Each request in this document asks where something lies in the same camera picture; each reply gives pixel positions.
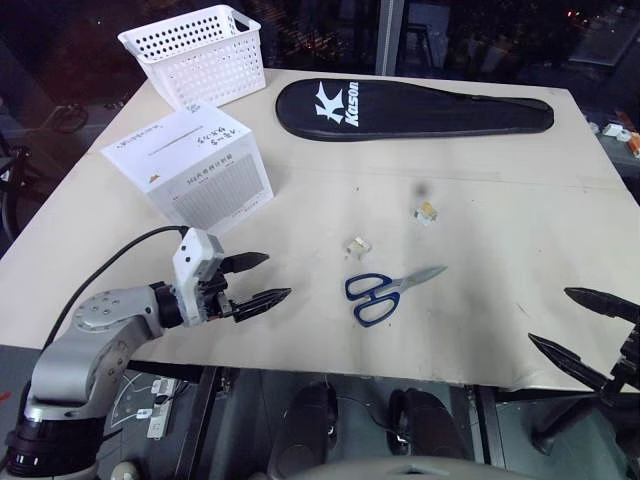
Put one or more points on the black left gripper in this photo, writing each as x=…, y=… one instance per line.
x=218, y=295

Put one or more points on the white perforated plastic basket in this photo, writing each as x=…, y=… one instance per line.
x=200, y=55

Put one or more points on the black Kason racket bag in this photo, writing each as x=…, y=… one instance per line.
x=425, y=112

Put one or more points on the grey window frame post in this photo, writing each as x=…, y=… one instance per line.
x=389, y=35

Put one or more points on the black table frame leg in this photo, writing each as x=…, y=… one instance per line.
x=195, y=425

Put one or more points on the white power strip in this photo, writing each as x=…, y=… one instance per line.
x=161, y=407

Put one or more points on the small white and orange parts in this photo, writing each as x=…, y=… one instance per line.
x=625, y=136

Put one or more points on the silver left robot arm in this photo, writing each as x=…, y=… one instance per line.
x=95, y=325

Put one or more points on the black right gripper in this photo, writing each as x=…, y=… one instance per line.
x=626, y=370

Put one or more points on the dark rounded shape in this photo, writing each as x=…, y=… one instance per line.
x=430, y=430
x=305, y=430

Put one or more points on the white paper box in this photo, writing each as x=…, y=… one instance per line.
x=200, y=165

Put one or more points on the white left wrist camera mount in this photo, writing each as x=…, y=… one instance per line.
x=192, y=260

